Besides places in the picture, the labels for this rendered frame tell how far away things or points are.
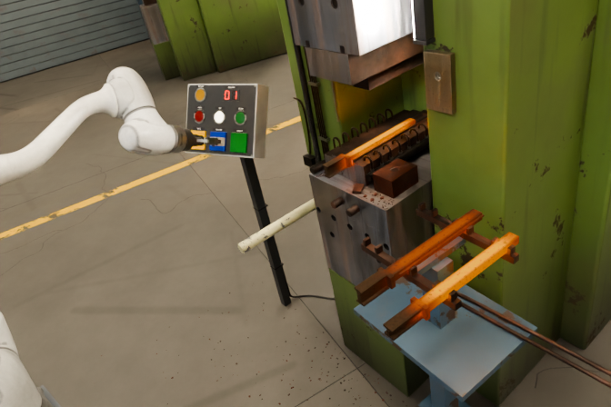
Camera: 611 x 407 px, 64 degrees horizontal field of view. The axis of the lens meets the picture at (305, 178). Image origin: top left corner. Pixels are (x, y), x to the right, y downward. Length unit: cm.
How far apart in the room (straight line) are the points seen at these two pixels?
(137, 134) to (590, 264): 161
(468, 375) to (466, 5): 90
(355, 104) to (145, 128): 79
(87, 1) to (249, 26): 366
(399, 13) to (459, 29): 23
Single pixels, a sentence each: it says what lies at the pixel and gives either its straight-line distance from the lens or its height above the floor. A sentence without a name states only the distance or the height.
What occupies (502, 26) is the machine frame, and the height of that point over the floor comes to 143.
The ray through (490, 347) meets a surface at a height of 70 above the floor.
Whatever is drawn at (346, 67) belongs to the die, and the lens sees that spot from 146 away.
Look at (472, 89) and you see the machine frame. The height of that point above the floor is 126.
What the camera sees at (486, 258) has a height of 97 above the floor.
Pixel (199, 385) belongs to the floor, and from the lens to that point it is 241.
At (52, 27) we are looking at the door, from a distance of 930.
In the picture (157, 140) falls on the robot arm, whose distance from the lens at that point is 150.
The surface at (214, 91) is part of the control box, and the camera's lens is 199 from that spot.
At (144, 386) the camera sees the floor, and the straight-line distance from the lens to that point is 253.
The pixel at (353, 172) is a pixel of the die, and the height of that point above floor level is 95.
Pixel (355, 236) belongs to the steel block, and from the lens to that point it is 172.
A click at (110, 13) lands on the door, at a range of 936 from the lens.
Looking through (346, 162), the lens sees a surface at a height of 100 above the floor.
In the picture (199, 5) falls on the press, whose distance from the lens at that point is 629.
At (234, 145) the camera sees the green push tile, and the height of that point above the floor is 100.
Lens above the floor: 179
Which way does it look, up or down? 30 degrees down
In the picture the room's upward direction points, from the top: 12 degrees counter-clockwise
